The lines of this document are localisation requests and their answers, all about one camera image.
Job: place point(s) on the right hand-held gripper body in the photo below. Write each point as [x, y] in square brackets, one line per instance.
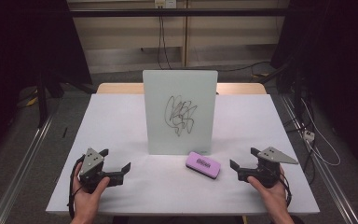
[268, 169]

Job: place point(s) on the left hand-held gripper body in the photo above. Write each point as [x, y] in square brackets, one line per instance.
[90, 161]

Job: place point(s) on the purple whiteboard eraser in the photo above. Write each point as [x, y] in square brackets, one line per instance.
[203, 165]

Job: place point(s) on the person's right hand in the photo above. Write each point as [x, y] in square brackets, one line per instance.
[272, 197]

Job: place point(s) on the person's left hand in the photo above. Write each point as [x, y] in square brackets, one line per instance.
[87, 199]

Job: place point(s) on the white table cover sheet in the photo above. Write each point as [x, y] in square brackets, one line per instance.
[121, 124]

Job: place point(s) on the small black pen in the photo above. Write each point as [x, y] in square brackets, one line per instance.
[64, 132]

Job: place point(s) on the white power strip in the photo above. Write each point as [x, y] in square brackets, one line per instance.
[309, 136]

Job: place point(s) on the black metal stand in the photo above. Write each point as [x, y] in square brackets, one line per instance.
[297, 93]
[42, 102]

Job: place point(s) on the upright white whiteboard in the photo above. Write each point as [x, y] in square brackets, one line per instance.
[180, 93]

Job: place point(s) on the black curtain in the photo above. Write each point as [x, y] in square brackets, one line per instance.
[338, 62]
[18, 46]

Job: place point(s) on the black horizontal bar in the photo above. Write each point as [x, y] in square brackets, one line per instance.
[180, 12]

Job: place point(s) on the metal floor rail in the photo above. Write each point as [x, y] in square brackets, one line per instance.
[323, 174]
[24, 161]

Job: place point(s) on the white wall socket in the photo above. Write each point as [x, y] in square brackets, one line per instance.
[165, 3]

